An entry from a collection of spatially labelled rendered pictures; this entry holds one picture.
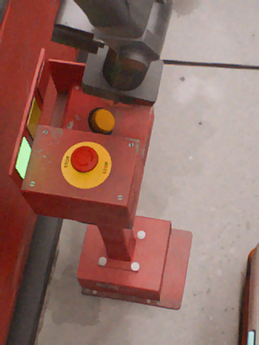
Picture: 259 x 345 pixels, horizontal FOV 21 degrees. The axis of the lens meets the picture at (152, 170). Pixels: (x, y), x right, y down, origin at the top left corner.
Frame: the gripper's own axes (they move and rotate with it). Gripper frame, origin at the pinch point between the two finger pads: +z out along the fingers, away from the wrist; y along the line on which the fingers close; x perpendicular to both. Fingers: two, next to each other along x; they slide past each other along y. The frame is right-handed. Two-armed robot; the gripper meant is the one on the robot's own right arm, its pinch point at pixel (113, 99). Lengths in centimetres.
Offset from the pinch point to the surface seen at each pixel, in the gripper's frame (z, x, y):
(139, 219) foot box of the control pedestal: 66, -3, -16
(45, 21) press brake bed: 26.6, -25.5, 14.0
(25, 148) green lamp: 1.0, 10.1, 10.5
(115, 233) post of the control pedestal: 44.7, 7.4, -8.9
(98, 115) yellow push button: 7.4, -0.3, 1.3
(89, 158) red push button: -0.3, 9.9, 1.6
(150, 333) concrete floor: 76, 21, -26
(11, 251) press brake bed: 42.7, 15.9, 10.3
